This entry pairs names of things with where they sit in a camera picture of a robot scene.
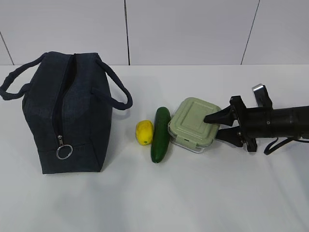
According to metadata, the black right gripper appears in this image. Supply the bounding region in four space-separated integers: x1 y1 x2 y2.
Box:
204 96 273 152

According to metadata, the green lidded glass container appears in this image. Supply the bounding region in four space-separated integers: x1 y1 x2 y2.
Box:
168 97 221 153

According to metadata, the green cucumber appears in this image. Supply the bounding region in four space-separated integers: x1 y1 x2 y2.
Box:
151 107 171 163

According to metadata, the yellow lemon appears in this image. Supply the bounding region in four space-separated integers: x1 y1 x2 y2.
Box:
136 120 154 145

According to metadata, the dark blue lunch bag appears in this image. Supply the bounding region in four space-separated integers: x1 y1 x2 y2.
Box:
0 51 133 174

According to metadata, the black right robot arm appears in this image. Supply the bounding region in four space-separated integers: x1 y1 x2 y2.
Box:
204 96 309 155

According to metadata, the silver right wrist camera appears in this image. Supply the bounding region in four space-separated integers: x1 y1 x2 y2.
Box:
252 84 273 109

